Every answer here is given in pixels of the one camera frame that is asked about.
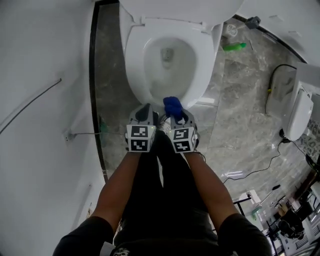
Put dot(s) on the white toilet brush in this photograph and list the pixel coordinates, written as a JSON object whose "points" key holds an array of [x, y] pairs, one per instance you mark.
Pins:
{"points": [[231, 30]]}

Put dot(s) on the person's white shoe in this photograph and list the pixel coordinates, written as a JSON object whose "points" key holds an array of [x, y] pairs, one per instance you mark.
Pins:
{"points": [[164, 124]]}

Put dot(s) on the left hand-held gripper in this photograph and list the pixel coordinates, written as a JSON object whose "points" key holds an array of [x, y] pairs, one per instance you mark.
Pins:
{"points": [[140, 137]]}

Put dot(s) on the white spare toilet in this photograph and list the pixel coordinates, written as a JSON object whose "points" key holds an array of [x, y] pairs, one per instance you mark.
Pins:
{"points": [[298, 112]]}

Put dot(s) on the green plastic bottle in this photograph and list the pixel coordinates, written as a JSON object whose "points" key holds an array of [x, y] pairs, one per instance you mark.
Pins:
{"points": [[233, 47]]}

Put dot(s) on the white toilet bowl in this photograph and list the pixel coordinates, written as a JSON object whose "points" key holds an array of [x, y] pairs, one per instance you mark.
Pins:
{"points": [[170, 65]]}

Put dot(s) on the white wall socket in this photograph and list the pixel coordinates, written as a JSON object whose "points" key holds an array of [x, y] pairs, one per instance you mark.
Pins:
{"points": [[66, 137]]}

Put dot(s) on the person's black trousers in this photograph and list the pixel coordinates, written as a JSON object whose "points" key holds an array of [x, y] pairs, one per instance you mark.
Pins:
{"points": [[165, 190]]}

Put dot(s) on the white toilet lid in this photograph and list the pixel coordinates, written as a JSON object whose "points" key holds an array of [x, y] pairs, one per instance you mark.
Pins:
{"points": [[180, 10]]}

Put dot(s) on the person's right forearm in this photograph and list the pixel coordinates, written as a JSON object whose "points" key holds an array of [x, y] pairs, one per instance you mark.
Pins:
{"points": [[210, 185]]}

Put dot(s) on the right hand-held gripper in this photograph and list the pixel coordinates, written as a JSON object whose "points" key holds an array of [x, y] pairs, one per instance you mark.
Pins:
{"points": [[183, 140]]}

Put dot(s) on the grey wall fitting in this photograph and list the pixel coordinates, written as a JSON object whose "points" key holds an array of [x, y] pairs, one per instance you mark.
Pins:
{"points": [[253, 22]]}

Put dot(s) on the white toilet seat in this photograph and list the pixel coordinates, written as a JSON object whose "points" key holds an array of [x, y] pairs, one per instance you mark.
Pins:
{"points": [[205, 72]]}

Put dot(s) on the person's black shirt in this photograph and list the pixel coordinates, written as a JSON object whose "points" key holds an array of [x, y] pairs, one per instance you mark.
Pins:
{"points": [[82, 240]]}

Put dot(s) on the person's left forearm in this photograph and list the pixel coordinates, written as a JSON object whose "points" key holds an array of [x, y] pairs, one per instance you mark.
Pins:
{"points": [[117, 185]]}

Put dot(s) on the blue cloth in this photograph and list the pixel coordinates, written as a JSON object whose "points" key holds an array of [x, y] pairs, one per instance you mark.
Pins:
{"points": [[172, 106]]}

